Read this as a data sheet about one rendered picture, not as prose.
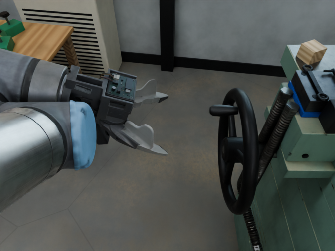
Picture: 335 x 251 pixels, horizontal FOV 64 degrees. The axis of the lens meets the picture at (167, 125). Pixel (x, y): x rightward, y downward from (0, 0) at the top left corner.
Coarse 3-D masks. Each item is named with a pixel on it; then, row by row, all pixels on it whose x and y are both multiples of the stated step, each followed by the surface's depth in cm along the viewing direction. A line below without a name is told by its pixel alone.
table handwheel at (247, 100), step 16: (240, 96) 55; (240, 112) 53; (224, 128) 74; (256, 128) 50; (224, 144) 62; (240, 144) 61; (256, 144) 49; (224, 160) 62; (240, 160) 55; (256, 160) 49; (224, 176) 72; (256, 176) 49; (224, 192) 68; (240, 192) 52; (240, 208) 54
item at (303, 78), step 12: (300, 72) 52; (324, 72) 52; (288, 84) 55; (300, 84) 50; (312, 84) 50; (324, 84) 50; (300, 96) 50; (312, 96) 48; (300, 108) 50; (312, 108) 48; (324, 108) 47; (324, 120) 47
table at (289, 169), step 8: (288, 48) 74; (296, 48) 74; (328, 48) 74; (288, 56) 74; (296, 56) 72; (328, 56) 72; (288, 64) 74; (296, 64) 70; (304, 64) 70; (312, 64) 70; (320, 64) 70; (328, 64) 70; (288, 72) 74; (288, 80) 74; (264, 112) 66; (280, 152) 56; (280, 160) 56; (280, 168) 56; (288, 168) 53; (296, 168) 53; (304, 168) 53; (312, 168) 53; (320, 168) 53; (328, 168) 53; (288, 176) 54; (296, 176) 54; (304, 176) 54; (312, 176) 54; (320, 176) 54; (328, 176) 54
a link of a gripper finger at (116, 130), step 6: (108, 126) 48; (114, 126) 48; (120, 126) 48; (108, 132) 48; (114, 132) 47; (120, 132) 48; (114, 138) 48; (120, 138) 47; (126, 138) 48; (126, 144) 48; (132, 144) 48; (138, 144) 47
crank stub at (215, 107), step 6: (210, 108) 55; (216, 108) 55; (222, 108) 55; (228, 108) 55; (234, 108) 55; (210, 114) 56; (216, 114) 55; (222, 114) 55; (228, 114) 55; (234, 114) 56
